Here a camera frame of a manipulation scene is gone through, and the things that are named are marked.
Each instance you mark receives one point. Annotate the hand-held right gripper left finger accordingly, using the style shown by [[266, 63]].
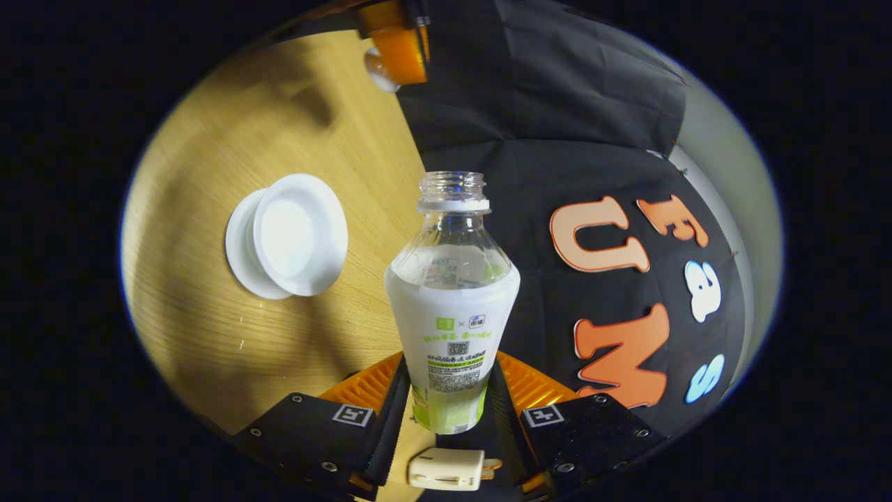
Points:
[[390, 432]]

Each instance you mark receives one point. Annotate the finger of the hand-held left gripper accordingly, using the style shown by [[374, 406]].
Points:
[[404, 56]]

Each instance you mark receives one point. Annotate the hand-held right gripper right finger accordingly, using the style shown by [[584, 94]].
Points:
[[509, 425]]

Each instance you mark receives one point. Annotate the clear water bottle green label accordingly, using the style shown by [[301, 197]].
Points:
[[453, 314]]

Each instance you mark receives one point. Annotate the white teacup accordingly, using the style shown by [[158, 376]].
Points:
[[300, 233]]

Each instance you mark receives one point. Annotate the brown toast slice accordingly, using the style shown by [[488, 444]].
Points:
[[492, 468]]

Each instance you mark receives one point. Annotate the white toaster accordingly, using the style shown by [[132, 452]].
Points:
[[439, 470]]

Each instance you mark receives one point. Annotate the black backdrop cloth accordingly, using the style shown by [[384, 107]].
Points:
[[557, 104]]

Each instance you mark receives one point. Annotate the white saucer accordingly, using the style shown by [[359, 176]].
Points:
[[240, 258]]

